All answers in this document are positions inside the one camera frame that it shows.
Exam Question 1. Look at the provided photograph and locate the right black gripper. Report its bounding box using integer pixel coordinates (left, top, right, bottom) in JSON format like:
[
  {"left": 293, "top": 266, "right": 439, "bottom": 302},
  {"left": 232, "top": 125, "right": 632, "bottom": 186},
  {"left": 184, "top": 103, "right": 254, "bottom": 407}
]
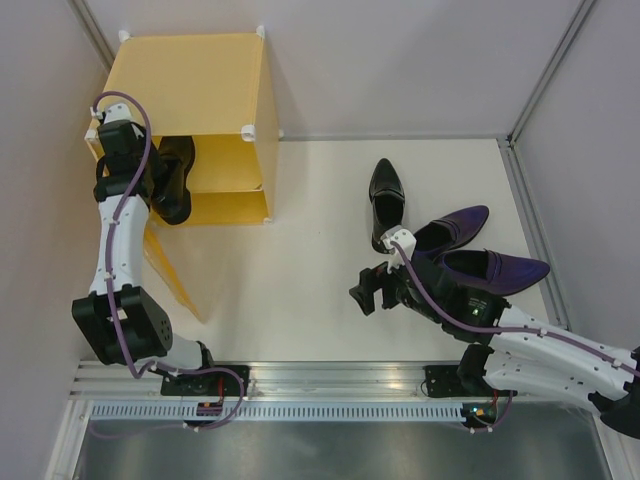
[{"left": 349, "top": 249, "right": 443, "bottom": 324}]

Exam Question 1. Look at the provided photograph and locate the black leather shoe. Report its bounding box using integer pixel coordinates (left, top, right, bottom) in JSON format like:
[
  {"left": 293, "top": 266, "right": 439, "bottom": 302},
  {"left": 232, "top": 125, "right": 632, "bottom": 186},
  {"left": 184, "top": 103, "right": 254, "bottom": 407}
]
[{"left": 151, "top": 136, "right": 196, "bottom": 225}]

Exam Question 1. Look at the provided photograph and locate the black pointed loafer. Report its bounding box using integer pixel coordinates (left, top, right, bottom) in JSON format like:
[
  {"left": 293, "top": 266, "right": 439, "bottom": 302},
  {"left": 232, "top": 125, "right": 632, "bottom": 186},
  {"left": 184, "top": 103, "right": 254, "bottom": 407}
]
[{"left": 368, "top": 158, "right": 405, "bottom": 254}]

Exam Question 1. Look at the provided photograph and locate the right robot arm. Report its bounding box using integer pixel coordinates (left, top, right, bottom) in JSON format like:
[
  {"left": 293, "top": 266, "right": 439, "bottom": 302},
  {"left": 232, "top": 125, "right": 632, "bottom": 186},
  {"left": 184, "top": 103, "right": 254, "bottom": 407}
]
[{"left": 349, "top": 260, "right": 639, "bottom": 438}]

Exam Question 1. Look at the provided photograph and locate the yellow shoe cabinet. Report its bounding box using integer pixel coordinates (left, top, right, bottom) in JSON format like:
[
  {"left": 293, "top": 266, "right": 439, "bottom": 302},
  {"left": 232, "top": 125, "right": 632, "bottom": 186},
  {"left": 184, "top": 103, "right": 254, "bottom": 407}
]
[{"left": 104, "top": 33, "right": 279, "bottom": 226}]

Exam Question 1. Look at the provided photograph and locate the purple loafer upper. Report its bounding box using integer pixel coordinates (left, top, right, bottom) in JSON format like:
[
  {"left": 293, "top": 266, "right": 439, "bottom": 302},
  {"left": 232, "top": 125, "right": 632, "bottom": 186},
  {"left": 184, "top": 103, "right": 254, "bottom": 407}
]
[{"left": 414, "top": 205, "right": 490, "bottom": 260}]

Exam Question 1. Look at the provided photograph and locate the purple loafer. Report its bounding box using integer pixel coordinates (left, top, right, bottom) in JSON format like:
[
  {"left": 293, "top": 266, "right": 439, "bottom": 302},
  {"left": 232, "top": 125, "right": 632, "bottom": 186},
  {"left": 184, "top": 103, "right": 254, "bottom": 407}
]
[
  {"left": 414, "top": 205, "right": 490, "bottom": 260},
  {"left": 436, "top": 250, "right": 551, "bottom": 297}
]

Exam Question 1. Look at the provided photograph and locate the purple loafer lower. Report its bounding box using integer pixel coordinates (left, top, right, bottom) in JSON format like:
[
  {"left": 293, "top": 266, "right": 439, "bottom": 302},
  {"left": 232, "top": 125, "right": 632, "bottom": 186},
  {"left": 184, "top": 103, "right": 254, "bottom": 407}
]
[{"left": 436, "top": 250, "right": 551, "bottom": 297}]

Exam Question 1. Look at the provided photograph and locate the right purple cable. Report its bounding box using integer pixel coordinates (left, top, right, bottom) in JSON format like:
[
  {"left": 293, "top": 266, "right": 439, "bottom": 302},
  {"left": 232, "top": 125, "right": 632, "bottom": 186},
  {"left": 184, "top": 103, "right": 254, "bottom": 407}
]
[{"left": 389, "top": 238, "right": 640, "bottom": 379}]

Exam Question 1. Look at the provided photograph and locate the purple cable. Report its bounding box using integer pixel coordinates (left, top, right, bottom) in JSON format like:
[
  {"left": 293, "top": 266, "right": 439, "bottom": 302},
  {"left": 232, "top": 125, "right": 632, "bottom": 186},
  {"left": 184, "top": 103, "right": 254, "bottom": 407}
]
[
  {"left": 389, "top": 238, "right": 640, "bottom": 379},
  {"left": 88, "top": 90, "right": 247, "bottom": 441}
]

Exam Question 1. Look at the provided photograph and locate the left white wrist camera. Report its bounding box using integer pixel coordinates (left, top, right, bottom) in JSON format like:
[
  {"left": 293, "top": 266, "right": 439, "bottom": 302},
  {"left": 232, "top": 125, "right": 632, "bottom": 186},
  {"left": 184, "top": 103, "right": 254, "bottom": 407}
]
[{"left": 90, "top": 102, "right": 133, "bottom": 125}]

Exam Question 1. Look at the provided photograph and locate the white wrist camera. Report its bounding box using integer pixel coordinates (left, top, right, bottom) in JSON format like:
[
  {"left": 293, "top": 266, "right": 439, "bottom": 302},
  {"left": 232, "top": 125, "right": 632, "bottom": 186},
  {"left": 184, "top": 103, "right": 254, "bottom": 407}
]
[
  {"left": 381, "top": 225, "right": 416, "bottom": 273},
  {"left": 90, "top": 102, "right": 133, "bottom": 125}
]

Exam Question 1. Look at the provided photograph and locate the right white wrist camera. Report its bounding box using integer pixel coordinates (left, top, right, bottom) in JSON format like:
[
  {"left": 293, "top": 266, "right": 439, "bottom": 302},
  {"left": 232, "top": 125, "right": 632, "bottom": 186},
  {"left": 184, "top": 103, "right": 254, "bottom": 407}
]
[{"left": 381, "top": 225, "right": 416, "bottom": 273}]

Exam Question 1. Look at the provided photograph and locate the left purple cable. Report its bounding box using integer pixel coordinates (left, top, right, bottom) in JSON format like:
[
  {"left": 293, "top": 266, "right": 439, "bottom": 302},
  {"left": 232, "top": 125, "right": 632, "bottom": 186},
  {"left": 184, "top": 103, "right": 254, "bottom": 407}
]
[{"left": 88, "top": 90, "right": 247, "bottom": 441}]

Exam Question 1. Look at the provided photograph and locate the white slotted cable duct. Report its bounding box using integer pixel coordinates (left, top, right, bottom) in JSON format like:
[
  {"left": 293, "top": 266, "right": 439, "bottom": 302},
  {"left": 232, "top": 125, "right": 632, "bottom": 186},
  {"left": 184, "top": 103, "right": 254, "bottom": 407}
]
[{"left": 91, "top": 401, "right": 465, "bottom": 422}]

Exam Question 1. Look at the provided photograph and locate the left aluminium frame post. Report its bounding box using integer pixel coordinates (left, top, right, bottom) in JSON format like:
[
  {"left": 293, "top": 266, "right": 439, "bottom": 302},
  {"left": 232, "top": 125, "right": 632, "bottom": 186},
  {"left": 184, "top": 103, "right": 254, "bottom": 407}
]
[{"left": 67, "top": 0, "right": 115, "bottom": 71}]

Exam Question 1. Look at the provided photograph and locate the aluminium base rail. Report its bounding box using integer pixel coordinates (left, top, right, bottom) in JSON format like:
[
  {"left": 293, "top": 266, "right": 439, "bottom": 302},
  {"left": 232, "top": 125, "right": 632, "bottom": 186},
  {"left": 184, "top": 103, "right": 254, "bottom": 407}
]
[{"left": 69, "top": 361, "right": 450, "bottom": 401}]

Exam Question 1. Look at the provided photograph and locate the right aluminium frame profile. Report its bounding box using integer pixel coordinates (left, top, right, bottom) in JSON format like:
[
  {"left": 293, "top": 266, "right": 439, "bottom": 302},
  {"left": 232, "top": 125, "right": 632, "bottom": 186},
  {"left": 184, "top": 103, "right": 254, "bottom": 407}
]
[{"left": 497, "top": 0, "right": 640, "bottom": 480}]

